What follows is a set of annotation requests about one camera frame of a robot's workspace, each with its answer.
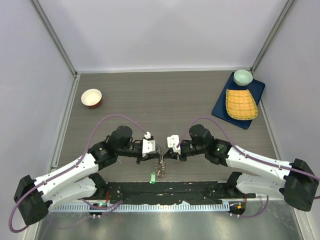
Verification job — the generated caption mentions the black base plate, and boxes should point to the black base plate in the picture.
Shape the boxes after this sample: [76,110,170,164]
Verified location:
[107,181,256,205]

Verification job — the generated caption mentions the green key tag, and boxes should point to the green key tag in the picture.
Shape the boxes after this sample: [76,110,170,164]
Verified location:
[149,172,157,184]

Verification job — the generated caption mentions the large silver keyring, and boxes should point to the large silver keyring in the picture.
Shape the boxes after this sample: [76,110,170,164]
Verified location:
[154,145,166,178]

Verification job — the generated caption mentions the red bowl white inside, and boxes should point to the red bowl white inside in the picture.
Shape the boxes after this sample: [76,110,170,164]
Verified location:
[80,88,103,108]

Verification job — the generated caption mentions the yellow woven bamboo plate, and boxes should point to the yellow woven bamboo plate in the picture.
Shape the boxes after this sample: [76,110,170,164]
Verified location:
[225,89,258,121]

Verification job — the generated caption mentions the white slotted cable duct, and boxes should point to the white slotted cable duct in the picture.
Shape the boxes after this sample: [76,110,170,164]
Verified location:
[52,201,230,213]

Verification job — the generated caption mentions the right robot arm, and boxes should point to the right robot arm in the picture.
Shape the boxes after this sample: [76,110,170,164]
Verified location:
[164,124,320,212]

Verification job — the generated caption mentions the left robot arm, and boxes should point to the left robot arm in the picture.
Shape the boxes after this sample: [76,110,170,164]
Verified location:
[13,125,161,226]

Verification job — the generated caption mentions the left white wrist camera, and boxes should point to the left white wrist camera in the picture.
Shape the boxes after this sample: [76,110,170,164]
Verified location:
[142,131,157,157]

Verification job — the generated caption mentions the light green bowl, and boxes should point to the light green bowl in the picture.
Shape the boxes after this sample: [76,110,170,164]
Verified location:
[233,69,254,86]

